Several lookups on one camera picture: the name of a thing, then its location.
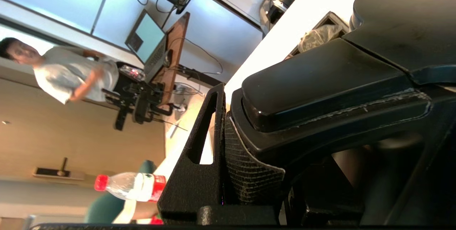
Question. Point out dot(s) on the water bottle red cap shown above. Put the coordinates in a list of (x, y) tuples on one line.
[(131, 187)]

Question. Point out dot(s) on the brown wooden door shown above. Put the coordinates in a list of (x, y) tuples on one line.
[(89, 141)]

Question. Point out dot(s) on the black computer mouse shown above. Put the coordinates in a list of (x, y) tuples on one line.
[(168, 57)]

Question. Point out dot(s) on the open laptop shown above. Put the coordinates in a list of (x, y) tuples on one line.
[(148, 39)]

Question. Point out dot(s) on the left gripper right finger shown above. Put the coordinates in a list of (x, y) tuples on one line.
[(245, 176)]

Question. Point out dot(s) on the brown paper cup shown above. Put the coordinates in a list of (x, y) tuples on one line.
[(148, 211)]

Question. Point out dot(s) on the black electric kettle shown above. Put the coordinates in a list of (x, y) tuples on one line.
[(338, 91)]

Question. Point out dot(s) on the brown wooden desk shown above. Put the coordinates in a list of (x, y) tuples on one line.
[(176, 59)]

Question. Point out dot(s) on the teal chair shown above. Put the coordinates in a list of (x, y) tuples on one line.
[(103, 208)]

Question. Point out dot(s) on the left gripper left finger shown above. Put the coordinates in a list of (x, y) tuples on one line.
[(192, 187)]

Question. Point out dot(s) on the clear plastic pouch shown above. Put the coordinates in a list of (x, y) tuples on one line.
[(319, 37)]

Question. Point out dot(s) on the person in grey shirt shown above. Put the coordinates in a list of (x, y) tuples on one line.
[(64, 76)]

